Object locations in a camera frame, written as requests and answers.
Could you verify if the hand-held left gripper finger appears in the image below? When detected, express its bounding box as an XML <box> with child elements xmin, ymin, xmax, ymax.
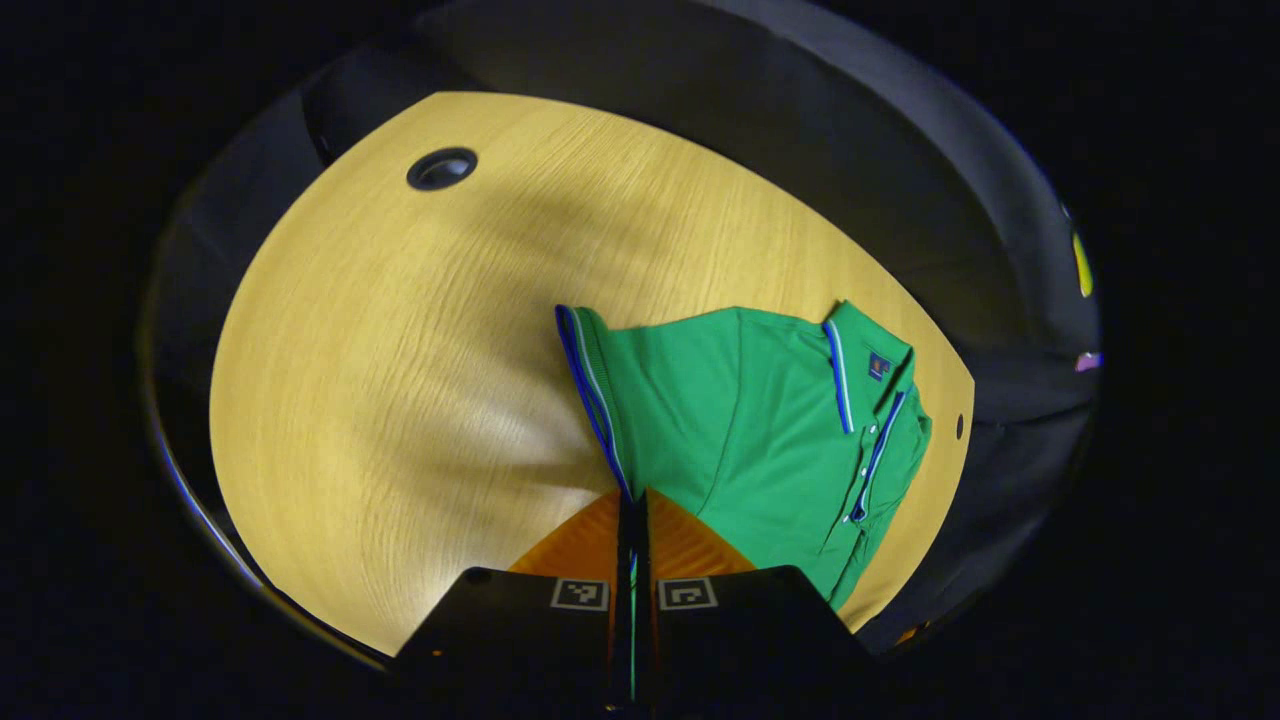
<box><xmin>634</xmin><ymin>487</ymin><xmax>873</xmax><ymax>713</ymax></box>
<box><xmin>393</xmin><ymin>488</ymin><xmax>635</xmax><ymax>713</ymax></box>

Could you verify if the green T-shirt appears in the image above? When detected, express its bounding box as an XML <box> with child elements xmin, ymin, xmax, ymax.
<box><xmin>555</xmin><ymin>300</ymin><xmax>933</xmax><ymax>613</ymax></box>

